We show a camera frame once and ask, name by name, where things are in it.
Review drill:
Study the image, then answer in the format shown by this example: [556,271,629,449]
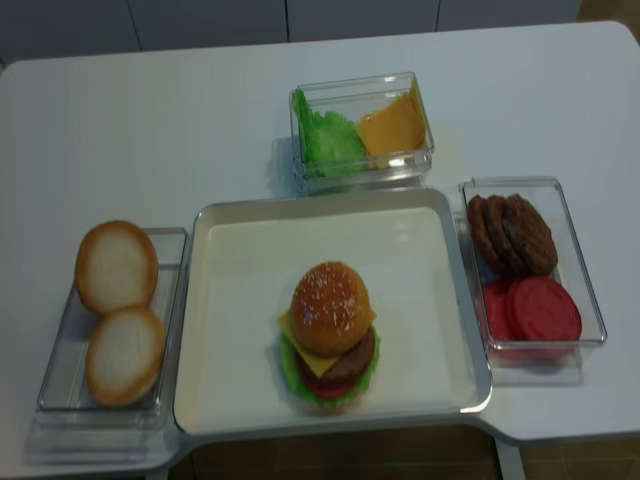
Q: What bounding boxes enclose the bun top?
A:
[289,261,376,357]

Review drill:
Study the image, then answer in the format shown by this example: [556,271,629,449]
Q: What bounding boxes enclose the green lettuce in container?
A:
[292,89,366,178]

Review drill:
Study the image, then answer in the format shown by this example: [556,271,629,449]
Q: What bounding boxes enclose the clear lettuce and cheese container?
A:
[289,72,433,195]

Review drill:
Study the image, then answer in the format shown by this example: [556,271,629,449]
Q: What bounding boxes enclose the yellow cheese slice on burger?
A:
[279,309,347,377]

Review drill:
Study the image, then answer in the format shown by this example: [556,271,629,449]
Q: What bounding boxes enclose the green lettuce on burger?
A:
[279,329,381,407]

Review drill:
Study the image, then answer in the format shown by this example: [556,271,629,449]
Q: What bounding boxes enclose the cheese slices in container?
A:
[351,73,434,170]

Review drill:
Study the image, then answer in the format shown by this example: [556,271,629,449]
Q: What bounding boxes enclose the white serving tray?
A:
[174,188,492,440]

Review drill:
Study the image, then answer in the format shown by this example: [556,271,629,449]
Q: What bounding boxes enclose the brown patty on burger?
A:
[319,327,376,385]

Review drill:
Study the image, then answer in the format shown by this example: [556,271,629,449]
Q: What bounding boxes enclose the red tomato slice on burger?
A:
[295,353,358,400]

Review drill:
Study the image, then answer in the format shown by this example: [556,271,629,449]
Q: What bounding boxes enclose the left brown meat patty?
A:
[467,195,504,275]

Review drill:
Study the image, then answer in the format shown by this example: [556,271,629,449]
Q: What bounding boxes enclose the brown meat patty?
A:
[503,194,558,276]
[482,195,526,277]
[467,195,504,275]

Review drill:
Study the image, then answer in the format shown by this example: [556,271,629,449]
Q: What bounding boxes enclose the middle brown meat patty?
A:
[482,195,526,277]

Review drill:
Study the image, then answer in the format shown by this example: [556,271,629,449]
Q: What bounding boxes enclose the left red tomato slice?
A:
[483,279,522,342]

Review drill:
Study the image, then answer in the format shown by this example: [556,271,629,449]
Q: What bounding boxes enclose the back bun half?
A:
[74,220,159,316]

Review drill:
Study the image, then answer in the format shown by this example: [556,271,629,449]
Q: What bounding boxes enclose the bun half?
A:
[74,220,159,316]
[85,306,166,407]

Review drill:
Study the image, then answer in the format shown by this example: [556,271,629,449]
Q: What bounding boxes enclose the right brown meat patty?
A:
[503,194,558,276]

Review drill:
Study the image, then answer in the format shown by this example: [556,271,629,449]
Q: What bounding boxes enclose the front left bun half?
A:
[85,306,166,407]

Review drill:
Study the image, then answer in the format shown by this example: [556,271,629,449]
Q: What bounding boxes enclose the clear patty and tomato container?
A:
[459,177,608,385]

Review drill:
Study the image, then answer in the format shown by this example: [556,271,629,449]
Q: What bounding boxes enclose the right red tomato slice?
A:
[504,276,582,342]

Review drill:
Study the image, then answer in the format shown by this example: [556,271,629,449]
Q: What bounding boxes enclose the clear bun container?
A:
[26,228,189,464]

